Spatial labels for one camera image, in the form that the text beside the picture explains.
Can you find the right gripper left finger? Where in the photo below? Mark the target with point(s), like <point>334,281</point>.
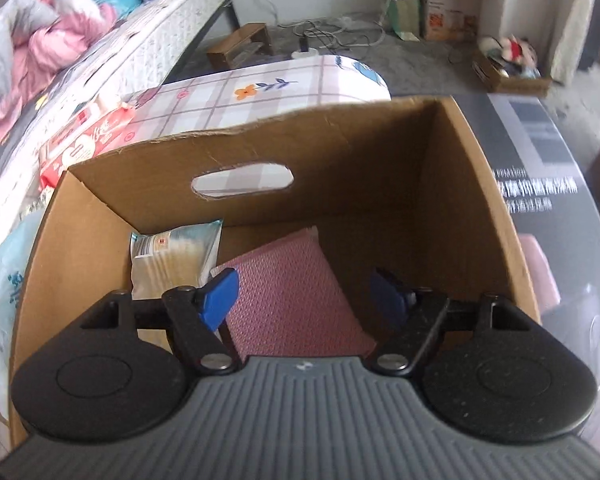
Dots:
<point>195,315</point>

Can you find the large cardboard box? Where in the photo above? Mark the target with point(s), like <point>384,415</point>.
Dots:
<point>402,186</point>

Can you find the clear cotton swab bag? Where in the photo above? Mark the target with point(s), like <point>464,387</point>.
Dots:
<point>183,256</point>

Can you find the tray with toys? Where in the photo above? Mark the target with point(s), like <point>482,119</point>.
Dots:
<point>509,65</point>

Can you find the white tied plastic bag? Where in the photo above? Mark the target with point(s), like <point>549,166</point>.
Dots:
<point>15,252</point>

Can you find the pink cloth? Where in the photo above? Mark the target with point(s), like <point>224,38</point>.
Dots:
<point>290,303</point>

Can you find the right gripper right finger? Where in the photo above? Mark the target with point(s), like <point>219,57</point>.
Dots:
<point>414,317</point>

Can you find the green paper bag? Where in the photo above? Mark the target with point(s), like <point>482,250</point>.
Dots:
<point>403,18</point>

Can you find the plaid cartoon mattress cover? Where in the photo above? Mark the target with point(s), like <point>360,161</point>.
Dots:
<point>228,99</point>

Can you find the small open cardboard box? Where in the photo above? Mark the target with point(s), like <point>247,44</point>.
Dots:
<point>445,2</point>

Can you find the red wet wipes pack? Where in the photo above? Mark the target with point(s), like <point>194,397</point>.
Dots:
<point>92,128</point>

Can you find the pink grey floral duvet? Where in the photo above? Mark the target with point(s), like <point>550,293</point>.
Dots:
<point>39,39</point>

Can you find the wooden stool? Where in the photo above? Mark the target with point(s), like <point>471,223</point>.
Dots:
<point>239,46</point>

